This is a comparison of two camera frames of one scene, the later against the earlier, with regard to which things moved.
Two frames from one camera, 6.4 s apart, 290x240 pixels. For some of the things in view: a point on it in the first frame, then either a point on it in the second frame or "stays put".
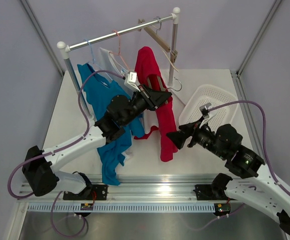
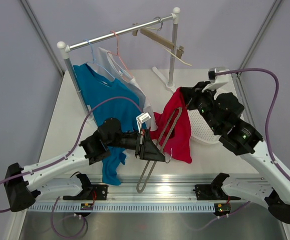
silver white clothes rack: (64, 48) stays put
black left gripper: (153, 99) → (151, 152)
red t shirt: (147, 64) → (178, 145)
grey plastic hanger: (148, 78) → (162, 148)
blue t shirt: (100, 94) stays put
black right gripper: (178, 137) → (192, 95)
